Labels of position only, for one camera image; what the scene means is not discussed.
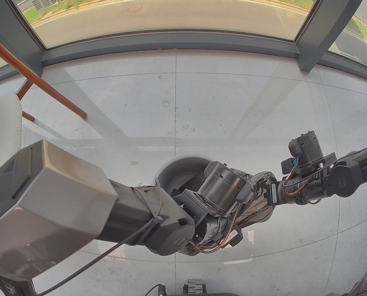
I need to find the grey trash bin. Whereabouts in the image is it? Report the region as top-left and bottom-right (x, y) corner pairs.
(154, 154), (215, 197)

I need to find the window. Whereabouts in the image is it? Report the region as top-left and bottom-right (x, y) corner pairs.
(0, 0), (367, 87)

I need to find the black cable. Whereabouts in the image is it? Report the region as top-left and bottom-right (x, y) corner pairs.
(144, 284), (167, 296)
(29, 216), (164, 293)

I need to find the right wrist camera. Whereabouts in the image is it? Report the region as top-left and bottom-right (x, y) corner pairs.
(280, 157), (299, 176)

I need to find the white chair with wooden legs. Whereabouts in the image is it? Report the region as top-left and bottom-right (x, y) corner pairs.
(0, 30), (87, 173)

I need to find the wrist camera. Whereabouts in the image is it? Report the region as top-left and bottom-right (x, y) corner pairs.
(280, 157), (299, 176)
(235, 181), (255, 204)

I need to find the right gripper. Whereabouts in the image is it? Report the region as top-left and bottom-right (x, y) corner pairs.
(261, 177), (329, 207)

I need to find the black plastic bag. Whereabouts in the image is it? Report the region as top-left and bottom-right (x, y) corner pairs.
(230, 171), (277, 229)

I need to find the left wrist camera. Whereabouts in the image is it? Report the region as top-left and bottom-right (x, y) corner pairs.
(235, 181), (255, 204)

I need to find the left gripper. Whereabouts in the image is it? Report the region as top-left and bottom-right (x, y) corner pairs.
(202, 213), (244, 248)

